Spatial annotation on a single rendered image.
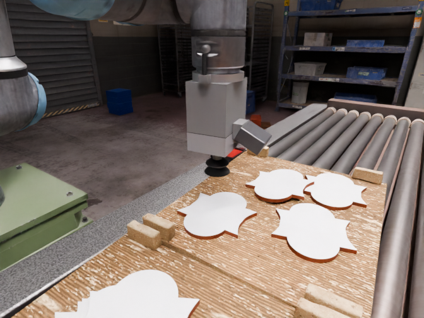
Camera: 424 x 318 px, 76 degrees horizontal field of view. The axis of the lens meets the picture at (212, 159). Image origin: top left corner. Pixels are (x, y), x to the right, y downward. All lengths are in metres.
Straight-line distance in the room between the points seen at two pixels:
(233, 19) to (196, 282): 0.34
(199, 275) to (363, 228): 0.29
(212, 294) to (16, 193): 0.45
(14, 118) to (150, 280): 0.43
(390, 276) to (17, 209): 0.62
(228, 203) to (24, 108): 0.44
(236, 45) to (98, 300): 0.34
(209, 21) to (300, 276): 0.35
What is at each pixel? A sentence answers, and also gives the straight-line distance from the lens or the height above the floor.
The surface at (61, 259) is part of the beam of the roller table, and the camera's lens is 0.51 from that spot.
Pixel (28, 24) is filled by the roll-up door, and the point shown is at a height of 1.40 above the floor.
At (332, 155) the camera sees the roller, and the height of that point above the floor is 0.92.
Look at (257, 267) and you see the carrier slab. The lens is 0.42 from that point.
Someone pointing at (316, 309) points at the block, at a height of 0.96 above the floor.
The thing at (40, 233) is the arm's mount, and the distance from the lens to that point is 0.59.
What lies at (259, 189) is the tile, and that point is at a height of 0.95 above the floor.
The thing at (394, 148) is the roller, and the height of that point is 0.92.
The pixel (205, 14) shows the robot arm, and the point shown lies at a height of 1.26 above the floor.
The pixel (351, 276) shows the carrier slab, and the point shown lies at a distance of 0.44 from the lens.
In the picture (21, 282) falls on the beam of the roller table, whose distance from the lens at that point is 0.50.
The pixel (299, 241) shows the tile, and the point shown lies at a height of 0.94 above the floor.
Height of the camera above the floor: 1.23
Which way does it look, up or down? 24 degrees down
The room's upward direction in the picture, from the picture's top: straight up
